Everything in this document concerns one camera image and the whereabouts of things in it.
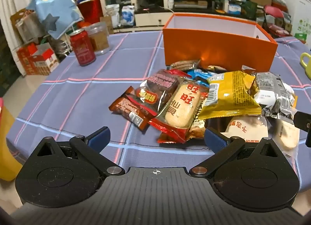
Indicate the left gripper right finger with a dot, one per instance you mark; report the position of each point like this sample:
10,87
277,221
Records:
224,149

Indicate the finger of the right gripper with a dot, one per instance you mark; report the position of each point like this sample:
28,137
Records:
302,121

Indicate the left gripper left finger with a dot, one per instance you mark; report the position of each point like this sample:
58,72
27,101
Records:
89,149

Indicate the red rice cracker packet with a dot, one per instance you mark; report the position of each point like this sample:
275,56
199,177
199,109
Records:
177,116

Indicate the yellow snack bag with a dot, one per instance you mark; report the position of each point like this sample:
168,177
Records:
229,95

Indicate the blue snack packet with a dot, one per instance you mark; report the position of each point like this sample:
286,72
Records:
200,77

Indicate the dark red brick snack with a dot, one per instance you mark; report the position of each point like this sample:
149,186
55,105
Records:
156,90

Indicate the clear rice cracker packet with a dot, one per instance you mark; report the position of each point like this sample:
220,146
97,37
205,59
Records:
286,136

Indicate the silver grey snack bag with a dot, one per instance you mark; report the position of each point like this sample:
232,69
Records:
276,98

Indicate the yellow green mug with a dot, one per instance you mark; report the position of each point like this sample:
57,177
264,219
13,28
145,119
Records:
305,61

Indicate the blue plaid tablecloth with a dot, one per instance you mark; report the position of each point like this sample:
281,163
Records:
75,100

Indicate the brown chocolate bar wrapper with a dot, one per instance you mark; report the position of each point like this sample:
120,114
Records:
134,113

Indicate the red soda can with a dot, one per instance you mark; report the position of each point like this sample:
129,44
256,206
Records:
82,47

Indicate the red carton box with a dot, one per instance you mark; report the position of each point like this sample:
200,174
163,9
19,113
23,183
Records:
38,59

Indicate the orange storage box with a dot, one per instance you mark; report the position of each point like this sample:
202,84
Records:
218,40

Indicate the white fridge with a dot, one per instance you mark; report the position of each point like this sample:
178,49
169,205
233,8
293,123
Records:
299,10

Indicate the clear plastic jar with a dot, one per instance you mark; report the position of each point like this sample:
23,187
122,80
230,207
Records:
98,35

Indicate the white tv cabinet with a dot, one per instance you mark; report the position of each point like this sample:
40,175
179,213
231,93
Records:
152,19

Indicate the blue fish shaped cover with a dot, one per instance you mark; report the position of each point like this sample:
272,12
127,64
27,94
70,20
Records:
56,16

